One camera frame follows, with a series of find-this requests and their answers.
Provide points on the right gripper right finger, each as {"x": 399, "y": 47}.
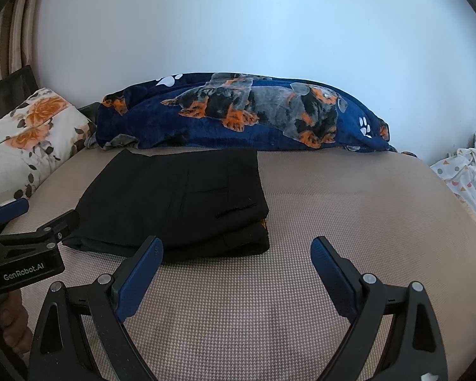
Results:
{"x": 414, "y": 348}

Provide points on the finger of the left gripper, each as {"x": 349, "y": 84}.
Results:
{"x": 12, "y": 210}
{"x": 52, "y": 232}

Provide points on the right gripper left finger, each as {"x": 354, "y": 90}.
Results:
{"x": 61, "y": 350}

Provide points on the black pants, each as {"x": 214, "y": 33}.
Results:
{"x": 202, "y": 204}

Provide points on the left hand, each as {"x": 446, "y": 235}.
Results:
{"x": 14, "y": 323}

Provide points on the white orange floral pillow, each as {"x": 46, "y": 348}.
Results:
{"x": 36, "y": 138}

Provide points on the black mesh headboard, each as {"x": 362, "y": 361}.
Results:
{"x": 15, "y": 88}

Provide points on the black object behind pillow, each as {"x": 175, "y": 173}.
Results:
{"x": 91, "y": 111}

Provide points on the white dotted bedsheet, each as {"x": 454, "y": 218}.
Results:
{"x": 458, "y": 172}

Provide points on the striped beige curtain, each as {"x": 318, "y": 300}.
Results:
{"x": 12, "y": 35}

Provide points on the blue dog print blanket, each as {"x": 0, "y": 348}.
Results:
{"x": 225, "y": 109}

